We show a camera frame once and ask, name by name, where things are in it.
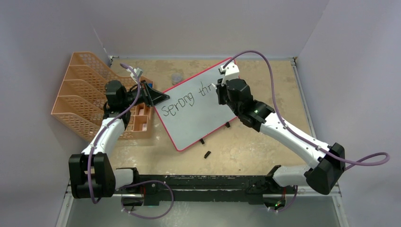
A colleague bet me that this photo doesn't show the orange plastic file organizer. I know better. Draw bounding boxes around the orange plastic file organizer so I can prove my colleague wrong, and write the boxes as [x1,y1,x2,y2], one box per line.
[51,52,136,141]

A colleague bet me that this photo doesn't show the red-framed whiteboard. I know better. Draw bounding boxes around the red-framed whiteboard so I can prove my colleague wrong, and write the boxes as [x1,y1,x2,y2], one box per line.
[155,60,236,151]

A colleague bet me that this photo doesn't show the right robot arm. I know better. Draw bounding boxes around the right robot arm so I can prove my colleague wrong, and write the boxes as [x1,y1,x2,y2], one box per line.
[216,79,345,195]

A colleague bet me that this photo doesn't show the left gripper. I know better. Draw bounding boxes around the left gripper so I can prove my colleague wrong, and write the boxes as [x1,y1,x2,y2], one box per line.
[122,81,169,108]

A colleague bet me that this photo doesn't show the black marker cap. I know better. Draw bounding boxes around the black marker cap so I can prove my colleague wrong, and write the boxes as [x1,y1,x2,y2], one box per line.
[204,151,211,159]

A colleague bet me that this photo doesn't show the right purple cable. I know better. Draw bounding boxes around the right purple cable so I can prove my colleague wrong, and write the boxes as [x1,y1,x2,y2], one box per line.
[222,51,391,166]

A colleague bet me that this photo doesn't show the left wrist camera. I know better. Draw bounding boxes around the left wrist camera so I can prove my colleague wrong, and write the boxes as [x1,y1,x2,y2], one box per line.
[130,68,143,79]

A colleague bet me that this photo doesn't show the clear jar of clips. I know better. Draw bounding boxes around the clear jar of clips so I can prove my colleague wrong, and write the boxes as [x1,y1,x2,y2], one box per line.
[171,72,184,86]

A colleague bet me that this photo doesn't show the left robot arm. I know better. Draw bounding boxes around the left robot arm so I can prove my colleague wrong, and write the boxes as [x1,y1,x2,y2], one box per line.
[69,80,170,204]

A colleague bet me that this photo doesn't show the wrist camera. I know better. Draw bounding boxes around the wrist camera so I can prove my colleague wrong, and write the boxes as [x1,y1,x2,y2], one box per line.
[218,62,239,87]
[130,68,143,79]

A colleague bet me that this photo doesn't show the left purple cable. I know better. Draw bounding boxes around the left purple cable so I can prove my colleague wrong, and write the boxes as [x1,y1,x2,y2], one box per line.
[87,63,140,206]

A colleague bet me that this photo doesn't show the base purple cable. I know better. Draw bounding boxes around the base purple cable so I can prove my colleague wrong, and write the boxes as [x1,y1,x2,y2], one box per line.
[121,180,174,220]

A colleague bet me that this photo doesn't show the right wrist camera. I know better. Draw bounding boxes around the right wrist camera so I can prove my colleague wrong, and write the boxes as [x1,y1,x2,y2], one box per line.
[218,62,239,87]

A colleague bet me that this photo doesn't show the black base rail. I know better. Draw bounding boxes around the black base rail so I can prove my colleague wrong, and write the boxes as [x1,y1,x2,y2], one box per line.
[64,174,342,208]

